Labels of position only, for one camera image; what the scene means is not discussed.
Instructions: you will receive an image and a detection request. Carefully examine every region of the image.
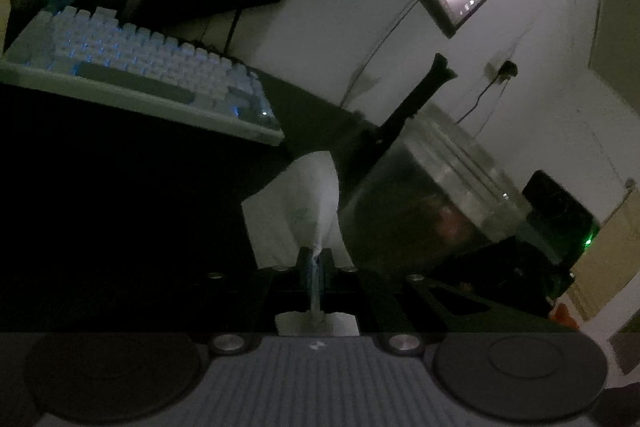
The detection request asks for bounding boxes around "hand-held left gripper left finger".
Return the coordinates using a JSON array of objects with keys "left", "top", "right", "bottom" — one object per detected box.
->
[{"left": 75, "top": 247, "right": 316, "bottom": 334}]

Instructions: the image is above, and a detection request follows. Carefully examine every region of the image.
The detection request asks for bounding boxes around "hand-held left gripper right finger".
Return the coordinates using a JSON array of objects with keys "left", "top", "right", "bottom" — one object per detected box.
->
[{"left": 320, "top": 248, "right": 578, "bottom": 334}]

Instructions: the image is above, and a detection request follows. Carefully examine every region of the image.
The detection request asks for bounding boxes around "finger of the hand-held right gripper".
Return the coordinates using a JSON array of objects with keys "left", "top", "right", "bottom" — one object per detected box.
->
[{"left": 349, "top": 53, "right": 459, "bottom": 188}]

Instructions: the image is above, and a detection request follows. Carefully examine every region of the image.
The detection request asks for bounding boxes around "white tissue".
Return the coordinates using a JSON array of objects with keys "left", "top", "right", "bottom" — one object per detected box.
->
[{"left": 241, "top": 150, "right": 359, "bottom": 338}]

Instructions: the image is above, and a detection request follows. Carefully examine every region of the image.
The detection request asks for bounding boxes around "clear plastic container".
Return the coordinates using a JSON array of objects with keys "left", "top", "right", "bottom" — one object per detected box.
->
[{"left": 339, "top": 103, "right": 532, "bottom": 280}]

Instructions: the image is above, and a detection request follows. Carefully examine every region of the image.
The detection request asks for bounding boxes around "wooden cabinet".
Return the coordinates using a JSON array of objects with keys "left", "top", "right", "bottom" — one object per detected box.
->
[{"left": 569, "top": 189, "right": 640, "bottom": 324}]

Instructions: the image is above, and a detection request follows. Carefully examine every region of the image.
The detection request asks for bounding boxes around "small orange object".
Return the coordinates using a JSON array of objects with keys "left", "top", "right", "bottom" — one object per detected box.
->
[{"left": 549, "top": 302, "right": 582, "bottom": 329}]

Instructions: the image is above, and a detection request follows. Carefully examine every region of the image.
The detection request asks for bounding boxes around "white backlit keyboard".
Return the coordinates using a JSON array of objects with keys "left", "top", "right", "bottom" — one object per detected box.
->
[{"left": 0, "top": 5, "right": 287, "bottom": 148}]

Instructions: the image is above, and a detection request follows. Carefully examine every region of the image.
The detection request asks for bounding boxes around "black wall plug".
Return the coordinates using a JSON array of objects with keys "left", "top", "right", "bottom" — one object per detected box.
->
[{"left": 486, "top": 61, "right": 520, "bottom": 84}]

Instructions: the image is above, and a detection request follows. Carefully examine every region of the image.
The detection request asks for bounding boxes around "black cable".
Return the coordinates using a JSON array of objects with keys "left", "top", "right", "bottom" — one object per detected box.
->
[{"left": 224, "top": 8, "right": 243, "bottom": 56}]

